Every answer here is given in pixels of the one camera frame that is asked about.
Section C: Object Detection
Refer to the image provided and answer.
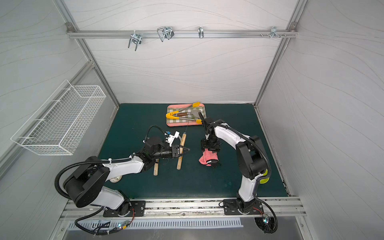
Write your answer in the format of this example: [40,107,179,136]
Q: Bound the pink rag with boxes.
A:
[199,149,219,167]

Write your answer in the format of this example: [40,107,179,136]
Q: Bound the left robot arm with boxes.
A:
[54,138,189,217]

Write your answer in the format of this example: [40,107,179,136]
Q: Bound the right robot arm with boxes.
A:
[199,118,272,215]

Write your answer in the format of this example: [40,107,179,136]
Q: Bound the small metal spatula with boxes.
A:
[176,110,200,119]

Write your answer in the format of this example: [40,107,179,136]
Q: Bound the yellow tipped metal tongs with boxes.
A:
[165,101,207,125]

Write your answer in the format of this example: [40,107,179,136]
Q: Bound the pink checkered tray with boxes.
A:
[166,103,208,127]

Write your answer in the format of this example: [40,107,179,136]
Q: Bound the lime green bowl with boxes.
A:
[260,170,270,184]

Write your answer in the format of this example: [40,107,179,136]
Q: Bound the white vent strip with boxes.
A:
[79,218,244,230]

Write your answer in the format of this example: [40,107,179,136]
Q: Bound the metal U-bolt clamp left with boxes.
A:
[128,32,142,51]

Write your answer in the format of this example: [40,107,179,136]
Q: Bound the metal u-bolt clamp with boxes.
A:
[157,26,175,42]
[128,32,142,51]

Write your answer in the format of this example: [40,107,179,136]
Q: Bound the small metal hook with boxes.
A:
[198,27,204,39]

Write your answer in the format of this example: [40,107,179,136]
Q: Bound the metal U-bolt clamp middle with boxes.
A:
[157,26,175,42]

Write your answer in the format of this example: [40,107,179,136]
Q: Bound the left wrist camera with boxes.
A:
[166,131,181,147]

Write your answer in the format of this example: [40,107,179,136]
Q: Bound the white rope ball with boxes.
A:
[110,176,123,184]

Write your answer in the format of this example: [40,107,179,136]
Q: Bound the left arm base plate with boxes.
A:
[103,200,146,218]

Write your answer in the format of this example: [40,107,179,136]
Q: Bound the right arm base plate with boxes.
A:
[219,199,264,216]

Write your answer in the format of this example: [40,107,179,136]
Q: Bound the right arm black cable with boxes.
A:
[254,199,279,234]

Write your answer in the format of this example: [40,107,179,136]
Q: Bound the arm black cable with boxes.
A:
[74,205,136,236]
[254,199,279,234]

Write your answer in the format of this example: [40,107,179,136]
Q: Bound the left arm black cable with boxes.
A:
[74,205,136,236]

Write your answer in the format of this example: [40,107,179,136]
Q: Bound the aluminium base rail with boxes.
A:
[59,196,307,221]

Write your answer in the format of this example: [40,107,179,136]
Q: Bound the white wire basket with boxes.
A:
[11,80,106,156]

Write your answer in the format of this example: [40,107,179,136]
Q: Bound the metal bracket with bolts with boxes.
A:
[260,27,287,39]

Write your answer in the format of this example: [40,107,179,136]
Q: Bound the aluminium crossbar rail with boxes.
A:
[67,29,299,39]

